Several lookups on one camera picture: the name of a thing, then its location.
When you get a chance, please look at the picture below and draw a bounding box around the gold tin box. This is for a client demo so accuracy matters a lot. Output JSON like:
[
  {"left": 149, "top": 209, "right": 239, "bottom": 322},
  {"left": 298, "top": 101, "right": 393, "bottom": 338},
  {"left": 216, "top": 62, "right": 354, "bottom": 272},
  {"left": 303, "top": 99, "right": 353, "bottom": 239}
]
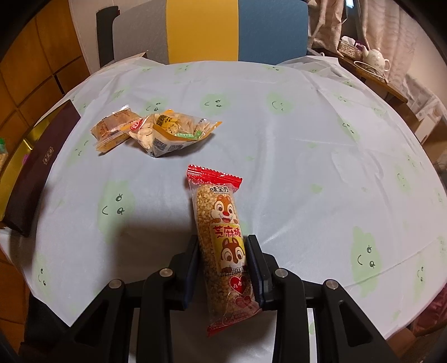
[{"left": 1, "top": 100, "right": 80, "bottom": 237}]

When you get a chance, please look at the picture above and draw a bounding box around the grey yellow blue chair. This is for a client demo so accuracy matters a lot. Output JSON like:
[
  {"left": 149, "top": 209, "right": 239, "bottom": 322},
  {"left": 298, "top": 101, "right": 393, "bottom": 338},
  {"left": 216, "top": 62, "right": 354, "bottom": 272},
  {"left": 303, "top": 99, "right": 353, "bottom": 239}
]
[{"left": 112, "top": 1, "right": 308, "bottom": 65}]

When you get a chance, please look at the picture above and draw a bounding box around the wooden side table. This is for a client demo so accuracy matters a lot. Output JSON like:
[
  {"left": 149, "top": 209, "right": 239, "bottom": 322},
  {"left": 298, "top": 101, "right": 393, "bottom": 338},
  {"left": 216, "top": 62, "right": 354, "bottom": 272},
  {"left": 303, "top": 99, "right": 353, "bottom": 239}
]
[{"left": 315, "top": 48, "right": 408, "bottom": 106}]

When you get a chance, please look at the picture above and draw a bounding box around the orange peanut snack bag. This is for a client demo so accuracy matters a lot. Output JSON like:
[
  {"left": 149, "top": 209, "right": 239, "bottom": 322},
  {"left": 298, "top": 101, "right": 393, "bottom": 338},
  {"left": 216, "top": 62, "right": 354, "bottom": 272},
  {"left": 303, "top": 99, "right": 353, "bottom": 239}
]
[{"left": 128, "top": 109, "right": 221, "bottom": 157}]

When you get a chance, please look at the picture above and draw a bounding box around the beige patterned curtain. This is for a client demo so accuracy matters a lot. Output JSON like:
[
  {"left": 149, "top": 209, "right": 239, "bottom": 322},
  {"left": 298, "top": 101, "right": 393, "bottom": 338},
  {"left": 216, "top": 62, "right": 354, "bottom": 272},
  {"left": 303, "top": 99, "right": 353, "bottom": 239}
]
[{"left": 308, "top": 1, "right": 420, "bottom": 88}]

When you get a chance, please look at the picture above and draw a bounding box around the round woven tray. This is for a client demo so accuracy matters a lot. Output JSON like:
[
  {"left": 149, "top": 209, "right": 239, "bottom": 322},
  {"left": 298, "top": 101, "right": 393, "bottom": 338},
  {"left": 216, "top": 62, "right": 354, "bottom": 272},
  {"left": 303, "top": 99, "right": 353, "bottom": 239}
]
[{"left": 354, "top": 61, "right": 388, "bottom": 83}]

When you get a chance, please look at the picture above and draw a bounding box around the sesame stick squirrel packet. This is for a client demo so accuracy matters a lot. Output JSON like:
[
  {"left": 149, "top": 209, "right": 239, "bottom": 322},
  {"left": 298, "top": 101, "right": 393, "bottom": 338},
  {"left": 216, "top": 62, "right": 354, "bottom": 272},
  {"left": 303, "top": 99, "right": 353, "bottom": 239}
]
[{"left": 186, "top": 165, "right": 261, "bottom": 336}]

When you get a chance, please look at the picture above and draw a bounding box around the pink quilted jacket sleeve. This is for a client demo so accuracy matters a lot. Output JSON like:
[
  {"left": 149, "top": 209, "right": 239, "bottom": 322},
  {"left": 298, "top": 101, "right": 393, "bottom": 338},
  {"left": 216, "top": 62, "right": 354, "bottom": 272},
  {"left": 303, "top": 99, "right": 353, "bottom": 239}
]
[{"left": 411, "top": 289, "right": 446, "bottom": 336}]

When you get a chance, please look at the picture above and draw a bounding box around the yellow green cracker packet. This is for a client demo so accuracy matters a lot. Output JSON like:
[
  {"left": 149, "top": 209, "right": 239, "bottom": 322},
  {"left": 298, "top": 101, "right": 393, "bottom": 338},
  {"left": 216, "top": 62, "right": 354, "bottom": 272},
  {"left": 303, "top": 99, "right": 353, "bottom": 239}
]
[{"left": 0, "top": 138, "right": 8, "bottom": 171}]

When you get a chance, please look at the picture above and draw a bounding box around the pale blue smiley tablecloth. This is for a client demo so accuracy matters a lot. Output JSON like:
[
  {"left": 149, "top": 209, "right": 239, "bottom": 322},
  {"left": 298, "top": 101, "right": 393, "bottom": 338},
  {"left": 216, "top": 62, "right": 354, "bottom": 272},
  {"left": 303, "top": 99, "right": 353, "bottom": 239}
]
[{"left": 0, "top": 55, "right": 447, "bottom": 363}]

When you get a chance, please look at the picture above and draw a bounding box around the patterned tissue box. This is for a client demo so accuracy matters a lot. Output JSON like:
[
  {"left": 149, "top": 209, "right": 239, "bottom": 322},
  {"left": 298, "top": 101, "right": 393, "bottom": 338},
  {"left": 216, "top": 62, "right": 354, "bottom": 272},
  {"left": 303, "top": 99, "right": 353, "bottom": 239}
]
[{"left": 337, "top": 35, "right": 364, "bottom": 61}]

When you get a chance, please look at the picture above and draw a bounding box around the clear brown pastry packet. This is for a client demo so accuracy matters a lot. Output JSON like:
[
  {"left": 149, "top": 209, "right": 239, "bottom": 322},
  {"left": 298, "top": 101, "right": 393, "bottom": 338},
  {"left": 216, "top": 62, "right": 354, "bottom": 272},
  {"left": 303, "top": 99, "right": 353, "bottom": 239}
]
[{"left": 90, "top": 107, "right": 142, "bottom": 154}]

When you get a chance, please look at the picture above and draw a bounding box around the white teapot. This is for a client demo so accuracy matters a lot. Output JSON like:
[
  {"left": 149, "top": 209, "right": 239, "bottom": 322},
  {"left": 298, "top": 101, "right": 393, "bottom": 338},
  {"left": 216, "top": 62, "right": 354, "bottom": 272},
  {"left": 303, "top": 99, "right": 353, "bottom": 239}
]
[{"left": 362, "top": 47, "right": 390, "bottom": 73}]

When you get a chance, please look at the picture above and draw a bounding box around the cardboard box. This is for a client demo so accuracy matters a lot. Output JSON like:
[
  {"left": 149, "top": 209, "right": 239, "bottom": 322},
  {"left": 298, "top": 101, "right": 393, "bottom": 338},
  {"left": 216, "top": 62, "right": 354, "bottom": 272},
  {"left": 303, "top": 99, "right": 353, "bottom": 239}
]
[{"left": 401, "top": 74, "right": 447, "bottom": 165}]

